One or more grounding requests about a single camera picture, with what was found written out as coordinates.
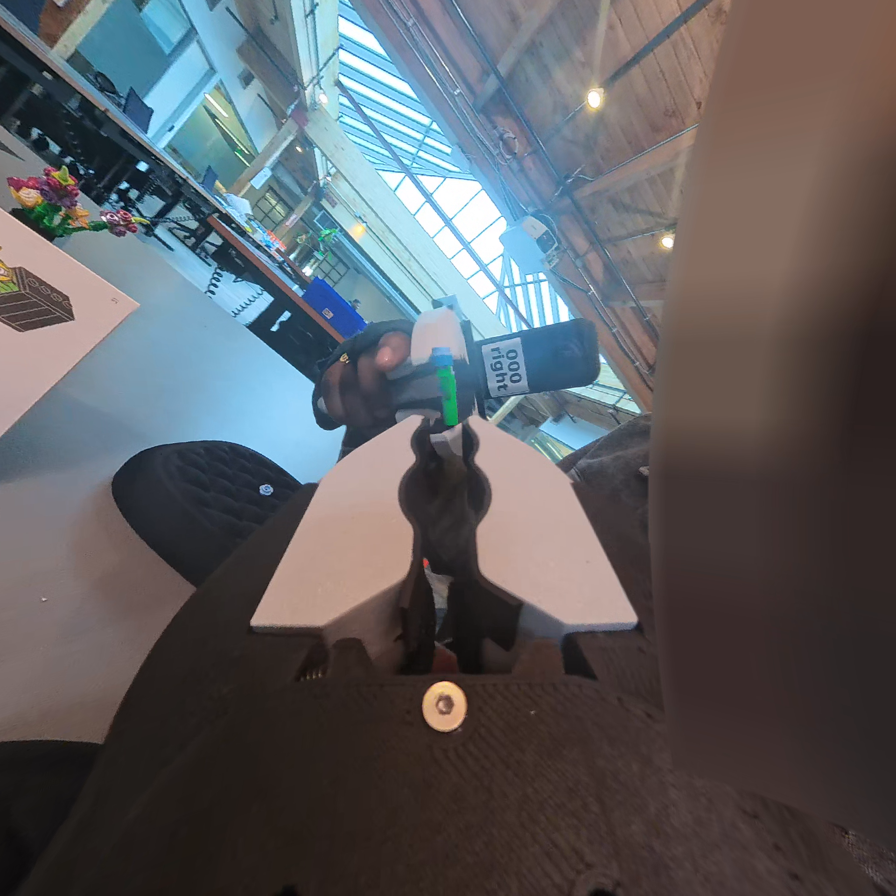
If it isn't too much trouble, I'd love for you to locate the lego flower bouquet black pot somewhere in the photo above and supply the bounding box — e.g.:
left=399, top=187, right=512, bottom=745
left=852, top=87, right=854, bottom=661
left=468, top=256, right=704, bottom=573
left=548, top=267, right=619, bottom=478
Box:
left=7, top=164, right=150, bottom=244

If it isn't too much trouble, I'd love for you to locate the white instruction booklet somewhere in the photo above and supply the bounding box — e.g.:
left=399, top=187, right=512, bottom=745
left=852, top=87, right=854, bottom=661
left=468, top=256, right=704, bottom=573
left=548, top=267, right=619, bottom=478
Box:
left=0, top=208, right=141, bottom=438

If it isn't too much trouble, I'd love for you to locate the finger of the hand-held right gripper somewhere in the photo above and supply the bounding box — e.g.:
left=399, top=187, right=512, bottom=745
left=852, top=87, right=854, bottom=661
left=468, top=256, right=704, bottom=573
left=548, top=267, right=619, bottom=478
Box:
left=408, top=307, right=470, bottom=368
left=387, top=364, right=464, bottom=456

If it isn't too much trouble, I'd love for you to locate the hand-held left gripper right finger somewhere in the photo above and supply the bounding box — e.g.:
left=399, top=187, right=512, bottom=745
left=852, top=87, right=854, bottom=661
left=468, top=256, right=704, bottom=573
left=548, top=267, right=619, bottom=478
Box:
left=454, top=418, right=640, bottom=675

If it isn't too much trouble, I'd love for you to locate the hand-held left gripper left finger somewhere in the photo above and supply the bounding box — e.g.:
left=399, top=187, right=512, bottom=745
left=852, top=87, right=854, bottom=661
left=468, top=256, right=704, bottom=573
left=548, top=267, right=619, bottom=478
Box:
left=249, top=415, right=438, bottom=674

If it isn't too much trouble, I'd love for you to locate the orange edged table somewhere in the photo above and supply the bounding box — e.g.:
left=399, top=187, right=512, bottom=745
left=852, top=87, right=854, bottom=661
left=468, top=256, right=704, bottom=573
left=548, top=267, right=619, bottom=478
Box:
left=205, top=212, right=368, bottom=354

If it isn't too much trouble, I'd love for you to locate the person's right hand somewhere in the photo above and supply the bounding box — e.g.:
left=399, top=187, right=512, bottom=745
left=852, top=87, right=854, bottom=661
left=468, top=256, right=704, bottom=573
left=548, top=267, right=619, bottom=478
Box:
left=313, top=320, right=415, bottom=431

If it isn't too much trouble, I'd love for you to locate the white ceiling projector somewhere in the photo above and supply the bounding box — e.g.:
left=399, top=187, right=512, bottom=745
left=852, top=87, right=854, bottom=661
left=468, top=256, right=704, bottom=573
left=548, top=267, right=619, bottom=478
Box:
left=500, top=213, right=561, bottom=266

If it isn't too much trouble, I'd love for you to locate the blue storage crate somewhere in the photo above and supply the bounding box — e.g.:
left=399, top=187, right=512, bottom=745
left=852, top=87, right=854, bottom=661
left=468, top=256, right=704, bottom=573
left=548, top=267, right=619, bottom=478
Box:
left=302, top=276, right=368, bottom=337

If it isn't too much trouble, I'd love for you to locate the green lego flower stem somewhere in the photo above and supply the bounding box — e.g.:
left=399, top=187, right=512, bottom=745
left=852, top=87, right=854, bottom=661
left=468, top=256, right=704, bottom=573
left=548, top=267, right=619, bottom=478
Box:
left=435, top=363, right=461, bottom=428

